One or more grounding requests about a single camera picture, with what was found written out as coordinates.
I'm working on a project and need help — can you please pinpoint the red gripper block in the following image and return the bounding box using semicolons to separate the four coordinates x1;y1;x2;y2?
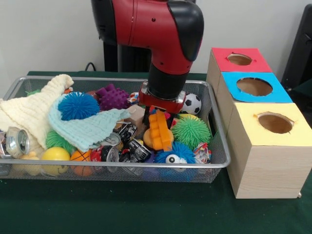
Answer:
138;83;187;128

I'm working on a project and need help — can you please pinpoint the long orange toy brick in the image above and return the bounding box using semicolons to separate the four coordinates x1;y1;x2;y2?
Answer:
148;110;175;152

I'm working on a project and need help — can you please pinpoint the pale blue waffle cloth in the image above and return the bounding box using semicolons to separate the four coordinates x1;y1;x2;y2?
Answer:
48;94;131;152

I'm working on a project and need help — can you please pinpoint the cream yellow knitted cloth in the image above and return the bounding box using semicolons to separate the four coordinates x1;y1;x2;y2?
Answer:
0;74;74;154

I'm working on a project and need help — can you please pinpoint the shallow clear mesh bin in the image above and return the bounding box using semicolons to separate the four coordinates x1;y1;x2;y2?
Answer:
0;76;232;183

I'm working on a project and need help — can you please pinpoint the wooden box with three holes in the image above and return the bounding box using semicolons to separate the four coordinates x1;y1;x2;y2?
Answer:
206;47;312;199

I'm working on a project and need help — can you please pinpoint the plain wooden cube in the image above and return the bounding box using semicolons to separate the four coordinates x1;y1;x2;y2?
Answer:
128;105;146;126

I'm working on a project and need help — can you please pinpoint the large green spiky ball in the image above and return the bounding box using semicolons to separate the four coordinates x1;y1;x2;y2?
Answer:
171;115;212;151

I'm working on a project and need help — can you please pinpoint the small soccer ball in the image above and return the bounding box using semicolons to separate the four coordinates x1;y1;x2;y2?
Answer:
182;93;202;116

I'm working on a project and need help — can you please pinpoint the black drink can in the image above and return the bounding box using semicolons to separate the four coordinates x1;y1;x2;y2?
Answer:
128;139;153;163

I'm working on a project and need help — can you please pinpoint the blue spiky ball with eyes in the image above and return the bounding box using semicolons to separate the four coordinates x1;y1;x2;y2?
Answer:
155;141;196;181

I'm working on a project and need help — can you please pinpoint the purple spiky toy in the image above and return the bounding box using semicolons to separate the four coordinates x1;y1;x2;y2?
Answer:
96;84;131;112

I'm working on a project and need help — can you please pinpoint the silver drink can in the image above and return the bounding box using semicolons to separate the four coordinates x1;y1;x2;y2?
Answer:
104;133;123;150

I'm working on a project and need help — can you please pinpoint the plain blue spiky ball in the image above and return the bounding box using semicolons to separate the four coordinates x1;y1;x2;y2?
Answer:
58;92;100;121

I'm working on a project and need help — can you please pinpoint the small orange basketball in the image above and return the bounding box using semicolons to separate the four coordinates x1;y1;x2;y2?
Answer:
71;149;93;176

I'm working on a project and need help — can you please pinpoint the dark green table cloth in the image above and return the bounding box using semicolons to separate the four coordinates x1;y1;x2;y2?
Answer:
0;71;312;234

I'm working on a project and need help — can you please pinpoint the light green spiky ball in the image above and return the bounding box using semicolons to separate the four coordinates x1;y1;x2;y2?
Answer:
46;129;76;156

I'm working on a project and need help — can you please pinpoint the yellow smiley ball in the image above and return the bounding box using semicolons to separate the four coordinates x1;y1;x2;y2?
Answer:
40;147;71;175

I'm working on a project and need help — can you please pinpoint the crushed shiny silver can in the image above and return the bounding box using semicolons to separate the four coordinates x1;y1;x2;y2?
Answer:
5;128;31;159

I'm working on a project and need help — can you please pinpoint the black upright panel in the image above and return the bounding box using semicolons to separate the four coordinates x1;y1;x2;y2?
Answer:
283;4;312;91

